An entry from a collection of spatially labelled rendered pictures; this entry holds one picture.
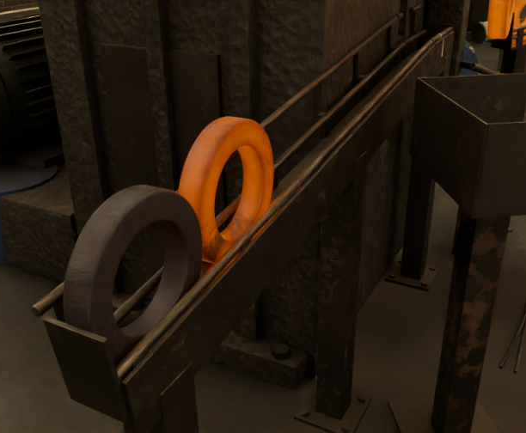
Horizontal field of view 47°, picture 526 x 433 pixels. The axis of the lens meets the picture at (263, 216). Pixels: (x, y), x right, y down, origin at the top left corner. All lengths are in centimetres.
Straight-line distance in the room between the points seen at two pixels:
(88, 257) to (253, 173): 31
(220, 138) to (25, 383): 101
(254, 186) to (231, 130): 13
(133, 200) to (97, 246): 6
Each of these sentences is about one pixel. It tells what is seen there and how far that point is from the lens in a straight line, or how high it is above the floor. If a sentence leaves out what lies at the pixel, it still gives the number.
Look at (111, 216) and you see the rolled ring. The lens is 56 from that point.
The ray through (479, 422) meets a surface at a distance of 141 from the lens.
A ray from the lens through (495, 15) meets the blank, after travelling 123.
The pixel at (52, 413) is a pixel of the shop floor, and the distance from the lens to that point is 146.
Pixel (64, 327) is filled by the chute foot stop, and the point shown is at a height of 63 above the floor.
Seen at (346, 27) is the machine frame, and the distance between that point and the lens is 120.
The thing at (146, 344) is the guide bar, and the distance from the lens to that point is 61.
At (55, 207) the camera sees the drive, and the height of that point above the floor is 25.
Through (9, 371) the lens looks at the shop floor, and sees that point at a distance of 161.
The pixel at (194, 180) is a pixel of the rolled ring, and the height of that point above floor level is 70.
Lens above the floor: 96
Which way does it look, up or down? 26 degrees down
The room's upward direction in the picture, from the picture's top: 1 degrees counter-clockwise
